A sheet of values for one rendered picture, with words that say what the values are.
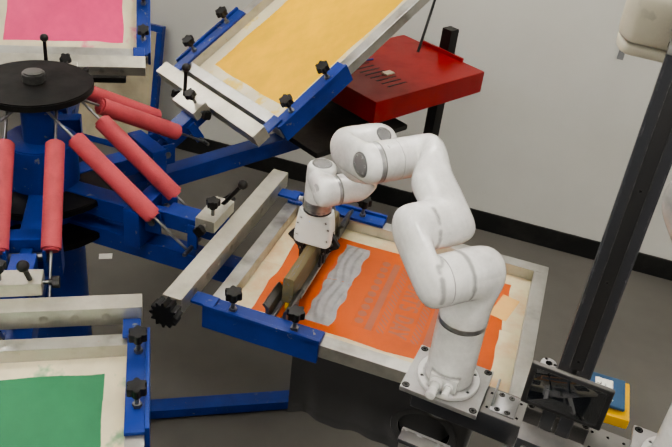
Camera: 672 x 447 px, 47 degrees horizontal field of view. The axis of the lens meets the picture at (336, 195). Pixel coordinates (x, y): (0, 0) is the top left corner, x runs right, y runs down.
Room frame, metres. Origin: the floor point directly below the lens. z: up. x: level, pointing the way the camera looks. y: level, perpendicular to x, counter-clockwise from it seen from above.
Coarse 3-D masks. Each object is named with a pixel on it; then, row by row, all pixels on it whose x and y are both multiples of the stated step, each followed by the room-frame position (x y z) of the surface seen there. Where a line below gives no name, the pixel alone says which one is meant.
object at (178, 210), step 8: (168, 208) 1.80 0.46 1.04; (176, 208) 1.80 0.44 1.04; (184, 208) 1.81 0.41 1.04; (192, 208) 1.81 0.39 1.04; (168, 216) 1.77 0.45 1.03; (176, 216) 1.77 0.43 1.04; (184, 216) 1.77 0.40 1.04; (192, 216) 1.77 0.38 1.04; (168, 224) 1.77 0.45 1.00; (176, 224) 1.76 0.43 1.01; (184, 224) 1.76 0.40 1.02; (192, 224) 1.75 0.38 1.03; (184, 232) 1.76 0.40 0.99; (208, 232) 1.74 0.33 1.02; (216, 232) 1.73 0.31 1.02
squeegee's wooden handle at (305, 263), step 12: (336, 216) 1.84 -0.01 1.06; (336, 228) 1.84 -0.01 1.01; (312, 252) 1.65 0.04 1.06; (300, 264) 1.59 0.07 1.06; (312, 264) 1.65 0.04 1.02; (288, 276) 1.53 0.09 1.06; (300, 276) 1.56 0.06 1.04; (288, 288) 1.52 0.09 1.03; (300, 288) 1.57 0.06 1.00; (288, 300) 1.52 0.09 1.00
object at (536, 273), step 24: (288, 216) 1.91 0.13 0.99; (264, 240) 1.77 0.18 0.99; (240, 264) 1.65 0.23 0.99; (528, 264) 1.82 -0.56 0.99; (528, 312) 1.60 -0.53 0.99; (528, 336) 1.50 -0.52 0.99; (336, 360) 1.37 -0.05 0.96; (360, 360) 1.35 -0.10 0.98; (384, 360) 1.35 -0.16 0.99; (528, 360) 1.42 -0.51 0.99
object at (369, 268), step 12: (348, 240) 1.87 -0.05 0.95; (336, 252) 1.81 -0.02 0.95; (372, 252) 1.83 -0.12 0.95; (384, 252) 1.84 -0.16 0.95; (288, 264) 1.72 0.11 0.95; (324, 264) 1.74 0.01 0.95; (336, 264) 1.75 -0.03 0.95; (372, 264) 1.77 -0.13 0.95; (396, 264) 1.79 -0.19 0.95; (324, 276) 1.69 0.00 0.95; (360, 276) 1.71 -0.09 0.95; (372, 276) 1.72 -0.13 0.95; (360, 288) 1.66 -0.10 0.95; (504, 288) 1.74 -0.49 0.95; (492, 324) 1.58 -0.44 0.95
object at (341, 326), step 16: (272, 288) 1.61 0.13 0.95; (320, 288) 1.64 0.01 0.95; (352, 288) 1.65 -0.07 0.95; (256, 304) 1.54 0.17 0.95; (304, 304) 1.56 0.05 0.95; (352, 304) 1.59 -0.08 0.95; (304, 320) 1.50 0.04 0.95; (336, 320) 1.51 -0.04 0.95; (352, 336) 1.46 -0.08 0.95; (368, 336) 1.47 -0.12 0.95; (384, 336) 1.48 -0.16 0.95; (496, 336) 1.53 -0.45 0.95; (400, 352) 1.43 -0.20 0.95; (416, 352) 1.43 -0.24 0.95; (480, 352) 1.46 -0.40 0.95
